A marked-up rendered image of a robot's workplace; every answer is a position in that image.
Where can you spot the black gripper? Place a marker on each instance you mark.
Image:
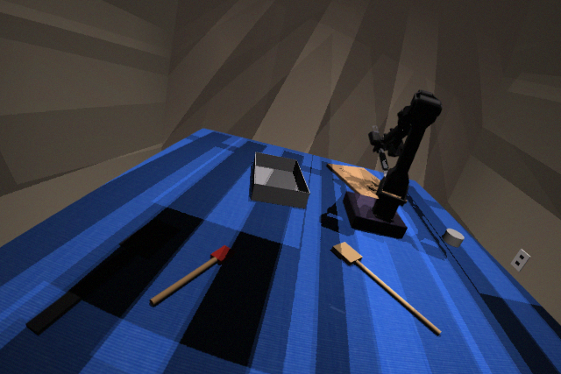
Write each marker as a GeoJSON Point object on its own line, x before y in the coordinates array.
{"type": "Point", "coordinates": [380, 142]}

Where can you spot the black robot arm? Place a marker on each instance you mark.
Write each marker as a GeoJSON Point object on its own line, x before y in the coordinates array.
{"type": "Point", "coordinates": [412, 121]}

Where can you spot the light wooden board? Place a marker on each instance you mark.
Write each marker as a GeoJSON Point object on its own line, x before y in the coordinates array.
{"type": "Point", "coordinates": [356, 178]}

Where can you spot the black spatula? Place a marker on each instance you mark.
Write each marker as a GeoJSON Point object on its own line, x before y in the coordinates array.
{"type": "Point", "coordinates": [144, 242]}

